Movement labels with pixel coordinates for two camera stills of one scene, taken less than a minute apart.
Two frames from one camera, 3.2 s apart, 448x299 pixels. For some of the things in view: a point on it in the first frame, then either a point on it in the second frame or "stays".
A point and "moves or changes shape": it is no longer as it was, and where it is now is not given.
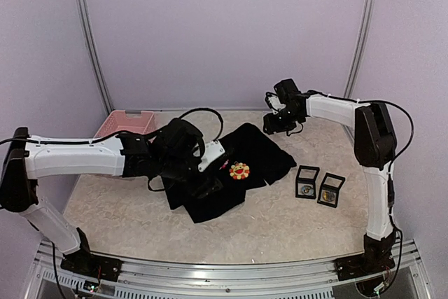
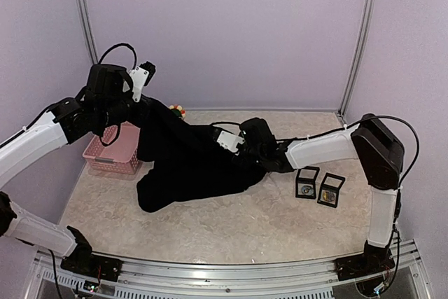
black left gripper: (204, 184) to (139, 117)
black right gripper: (271, 127) to (243, 164)
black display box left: (305, 183) stays
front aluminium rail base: (52, 276) stays
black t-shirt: (253, 161) moves or changes shape
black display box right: (329, 190) stays
